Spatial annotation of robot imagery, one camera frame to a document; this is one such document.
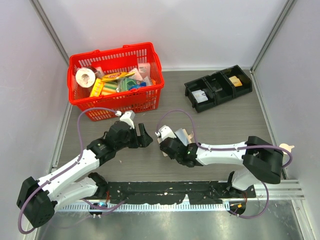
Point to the red plastic shopping basket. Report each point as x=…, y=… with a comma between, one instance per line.
x=115, y=60

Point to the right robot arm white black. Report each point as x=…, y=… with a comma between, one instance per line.
x=260, y=161

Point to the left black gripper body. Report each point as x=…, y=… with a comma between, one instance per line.
x=122, y=144

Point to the white card in bin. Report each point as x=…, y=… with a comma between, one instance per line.
x=200, y=96

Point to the beige leather card holder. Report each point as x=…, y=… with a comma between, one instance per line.
x=183, y=136

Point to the black bin left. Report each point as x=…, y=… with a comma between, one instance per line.
x=199, y=84

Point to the black bin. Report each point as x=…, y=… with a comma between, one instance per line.
x=222, y=89
x=247, y=86
x=199, y=84

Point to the white cable duct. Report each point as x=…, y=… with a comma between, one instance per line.
x=185, y=206

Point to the white pink box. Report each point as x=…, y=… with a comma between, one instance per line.
x=144, y=69

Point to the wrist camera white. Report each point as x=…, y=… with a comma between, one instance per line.
x=164, y=133
x=127, y=117

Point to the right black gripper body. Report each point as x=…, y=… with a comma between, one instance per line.
x=179, y=159

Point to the black bin middle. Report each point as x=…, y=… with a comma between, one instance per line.
x=222, y=89

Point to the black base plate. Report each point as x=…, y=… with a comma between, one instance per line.
x=172, y=192

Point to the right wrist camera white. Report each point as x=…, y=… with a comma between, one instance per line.
x=164, y=133

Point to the black bin right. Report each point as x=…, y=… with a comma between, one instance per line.
x=247, y=86

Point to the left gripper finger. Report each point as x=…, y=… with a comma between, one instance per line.
x=144, y=139
x=134, y=142

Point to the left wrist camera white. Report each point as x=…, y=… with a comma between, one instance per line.
x=127, y=117

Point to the yellow box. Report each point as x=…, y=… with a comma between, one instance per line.
x=97, y=88

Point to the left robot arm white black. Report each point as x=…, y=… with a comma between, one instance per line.
x=39, y=199

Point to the gold VIP card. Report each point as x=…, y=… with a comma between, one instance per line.
x=235, y=81

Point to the yellow green sponge pack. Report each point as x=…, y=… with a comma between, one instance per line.
x=109, y=88

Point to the green liquid squeeze bottle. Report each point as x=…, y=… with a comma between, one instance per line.
x=286, y=147

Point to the green packaged item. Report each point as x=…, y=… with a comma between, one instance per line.
x=125, y=84

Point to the yellow snack bag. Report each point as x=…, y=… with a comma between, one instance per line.
x=115, y=76

